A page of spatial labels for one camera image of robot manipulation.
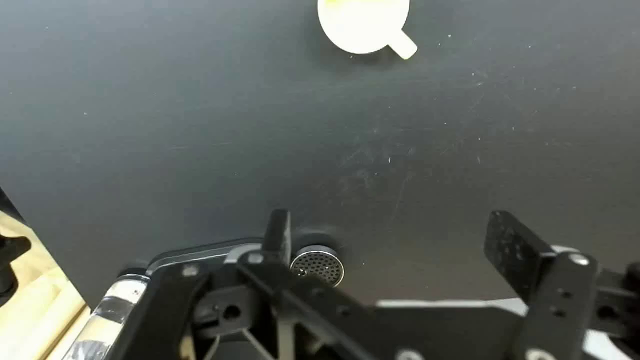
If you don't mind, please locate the yellow plastic cup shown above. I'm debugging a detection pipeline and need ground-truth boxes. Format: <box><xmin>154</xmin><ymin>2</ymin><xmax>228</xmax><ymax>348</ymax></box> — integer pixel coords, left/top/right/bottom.
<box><xmin>317</xmin><ymin>0</ymin><xmax>420</xmax><ymax>62</ymax></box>

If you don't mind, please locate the silver and black robot base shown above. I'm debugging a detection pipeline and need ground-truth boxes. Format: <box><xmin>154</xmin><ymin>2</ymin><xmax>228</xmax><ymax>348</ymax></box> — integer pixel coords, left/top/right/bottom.
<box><xmin>69</xmin><ymin>236</ymin><xmax>268</xmax><ymax>360</ymax></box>

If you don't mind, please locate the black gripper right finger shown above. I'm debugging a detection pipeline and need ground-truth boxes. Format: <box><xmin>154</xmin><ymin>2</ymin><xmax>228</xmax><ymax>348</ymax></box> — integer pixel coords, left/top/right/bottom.
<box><xmin>483</xmin><ymin>210</ymin><xmax>640</xmax><ymax>360</ymax></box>

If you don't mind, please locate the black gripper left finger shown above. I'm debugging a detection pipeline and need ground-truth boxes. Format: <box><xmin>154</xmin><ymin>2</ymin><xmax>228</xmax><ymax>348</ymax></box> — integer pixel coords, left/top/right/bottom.
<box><xmin>107</xmin><ymin>208</ymin><xmax>428</xmax><ymax>360</ymax></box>

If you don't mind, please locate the beige wooden table edge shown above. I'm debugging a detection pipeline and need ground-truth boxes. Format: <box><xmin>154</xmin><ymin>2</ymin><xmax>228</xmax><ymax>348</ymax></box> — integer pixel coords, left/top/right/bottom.
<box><xmin>0</xmin><ymin>188</ymin><xmax>92</xmax><ymax>360</ymax></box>

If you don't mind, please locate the round metal mesh disc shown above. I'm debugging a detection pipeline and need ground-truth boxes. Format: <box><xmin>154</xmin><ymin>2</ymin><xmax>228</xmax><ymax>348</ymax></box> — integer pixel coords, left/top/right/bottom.
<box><xmin>291</xmin><ymin>244</ymin><xmax>348</xmax><ymax>290</ymax></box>

